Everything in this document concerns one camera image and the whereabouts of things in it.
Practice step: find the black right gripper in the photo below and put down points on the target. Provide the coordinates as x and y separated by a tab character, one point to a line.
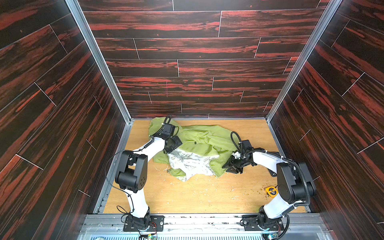
235	162

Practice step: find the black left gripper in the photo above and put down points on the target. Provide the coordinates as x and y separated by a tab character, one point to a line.
173	142

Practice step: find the green zip jacket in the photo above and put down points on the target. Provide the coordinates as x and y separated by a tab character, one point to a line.
204	150

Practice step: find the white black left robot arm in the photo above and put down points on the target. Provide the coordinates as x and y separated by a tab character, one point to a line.
132	174

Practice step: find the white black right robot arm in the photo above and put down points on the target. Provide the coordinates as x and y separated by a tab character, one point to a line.
295	185

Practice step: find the yellow tape measure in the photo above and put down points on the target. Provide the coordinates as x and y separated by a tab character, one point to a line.
271	191

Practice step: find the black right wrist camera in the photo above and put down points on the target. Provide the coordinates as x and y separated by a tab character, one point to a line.
244	147

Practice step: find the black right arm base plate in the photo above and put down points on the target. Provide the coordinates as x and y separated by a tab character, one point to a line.
261	223

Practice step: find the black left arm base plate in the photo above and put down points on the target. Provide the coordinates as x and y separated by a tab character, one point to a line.
150	223

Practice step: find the aluminium front rail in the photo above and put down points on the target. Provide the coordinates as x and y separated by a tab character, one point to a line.
304	226

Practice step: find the aluminium corner post left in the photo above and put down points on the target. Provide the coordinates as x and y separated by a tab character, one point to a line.
86	31

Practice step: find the aluminium corner post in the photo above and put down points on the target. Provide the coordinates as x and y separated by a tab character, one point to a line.
322	24
86	31

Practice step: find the aluminium corner post right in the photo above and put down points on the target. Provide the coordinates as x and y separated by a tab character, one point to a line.
322	24

